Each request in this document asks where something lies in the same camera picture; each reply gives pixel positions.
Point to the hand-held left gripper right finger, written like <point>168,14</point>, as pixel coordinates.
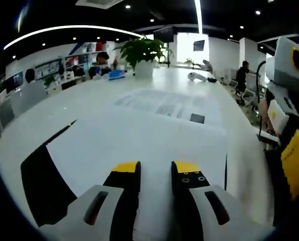
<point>197,200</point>

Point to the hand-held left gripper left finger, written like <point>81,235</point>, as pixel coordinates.
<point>114,200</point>

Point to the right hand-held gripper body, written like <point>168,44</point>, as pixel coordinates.
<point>285,65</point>

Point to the person's right hand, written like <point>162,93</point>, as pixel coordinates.
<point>264,113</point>

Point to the white office chair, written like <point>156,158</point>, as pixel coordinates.
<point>247,96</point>

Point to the small black object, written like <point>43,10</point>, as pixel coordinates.
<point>212,80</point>

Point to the black desk mat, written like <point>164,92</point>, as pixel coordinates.
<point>44,175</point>

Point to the small hanging screen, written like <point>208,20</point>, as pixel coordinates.
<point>199,45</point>

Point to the white handheld device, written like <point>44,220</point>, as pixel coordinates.
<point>196,76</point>

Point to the blue tissue box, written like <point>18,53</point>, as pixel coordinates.
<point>117,75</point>

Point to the hanging black screen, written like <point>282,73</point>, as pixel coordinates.
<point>163,33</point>

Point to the white plant pot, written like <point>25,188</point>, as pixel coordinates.
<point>144,70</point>

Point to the small green plant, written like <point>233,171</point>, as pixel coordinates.
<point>50,80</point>

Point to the green leafy plant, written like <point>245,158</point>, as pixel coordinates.
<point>142,50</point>

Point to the ceiling air vent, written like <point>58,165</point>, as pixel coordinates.
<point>99,3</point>

